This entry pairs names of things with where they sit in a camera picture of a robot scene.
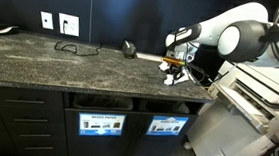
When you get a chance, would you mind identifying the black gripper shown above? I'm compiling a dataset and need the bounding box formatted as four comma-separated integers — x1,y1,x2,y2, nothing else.
167,62,186,79

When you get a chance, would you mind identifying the black bin with plastic liner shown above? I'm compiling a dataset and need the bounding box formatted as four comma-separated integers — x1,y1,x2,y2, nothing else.
143,98,192,116
71,92,135,114

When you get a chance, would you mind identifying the clear plastic bucket with lid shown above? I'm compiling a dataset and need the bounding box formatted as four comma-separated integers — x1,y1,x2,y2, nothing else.
171,40,200,66

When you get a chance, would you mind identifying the flat cream paper pad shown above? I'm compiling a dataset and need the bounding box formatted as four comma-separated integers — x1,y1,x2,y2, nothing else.
135,52,165,63

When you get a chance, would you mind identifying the small black desk device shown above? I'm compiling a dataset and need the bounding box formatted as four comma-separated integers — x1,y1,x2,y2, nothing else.
120,40,138,61

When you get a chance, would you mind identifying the mixed paper sign arrow up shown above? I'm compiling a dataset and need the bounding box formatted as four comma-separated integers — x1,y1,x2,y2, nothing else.
145,113,191,139

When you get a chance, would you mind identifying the white office printer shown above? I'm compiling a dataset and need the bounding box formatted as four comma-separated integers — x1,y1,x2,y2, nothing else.
184,56,279,156

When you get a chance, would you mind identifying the mixed paper sign arrow down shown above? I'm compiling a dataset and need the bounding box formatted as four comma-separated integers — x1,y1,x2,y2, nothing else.
77,110,127,140

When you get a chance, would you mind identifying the black cabinet drawer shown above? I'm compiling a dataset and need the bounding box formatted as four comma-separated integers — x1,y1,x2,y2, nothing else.
0,86,66,111
0,105,66,129
12,136,68,156
3,121,66,143

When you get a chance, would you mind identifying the black device with white paper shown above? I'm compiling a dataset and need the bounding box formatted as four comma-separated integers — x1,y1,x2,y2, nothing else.
0,22,20,38

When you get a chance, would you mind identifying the white wall outlet plate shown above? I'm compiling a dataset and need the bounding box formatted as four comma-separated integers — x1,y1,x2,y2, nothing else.
57,13,82,37

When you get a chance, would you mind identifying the black power cord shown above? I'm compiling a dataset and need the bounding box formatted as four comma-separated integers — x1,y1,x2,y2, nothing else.
53,19,106,59

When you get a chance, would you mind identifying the white wall switch plate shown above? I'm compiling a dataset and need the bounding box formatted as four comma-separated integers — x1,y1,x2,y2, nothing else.
39,10,56,31

